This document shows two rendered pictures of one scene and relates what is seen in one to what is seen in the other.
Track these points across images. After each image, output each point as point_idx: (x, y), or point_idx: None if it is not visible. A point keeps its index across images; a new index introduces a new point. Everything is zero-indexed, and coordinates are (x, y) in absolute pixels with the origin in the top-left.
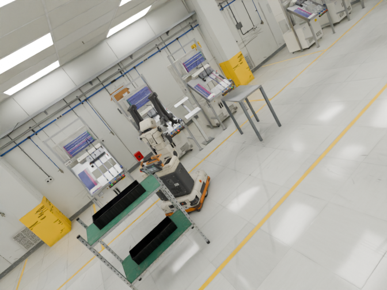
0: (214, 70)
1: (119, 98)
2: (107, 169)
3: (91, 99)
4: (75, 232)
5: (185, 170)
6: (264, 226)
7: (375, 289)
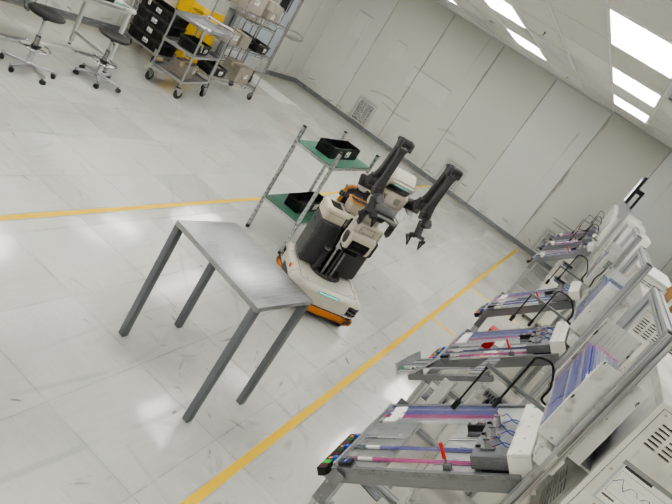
0: (468, 472)
1: (667, 297)
2: None
3: None
4: None
5: (312, 230)
6: (178, 200)
7: (101, 133)
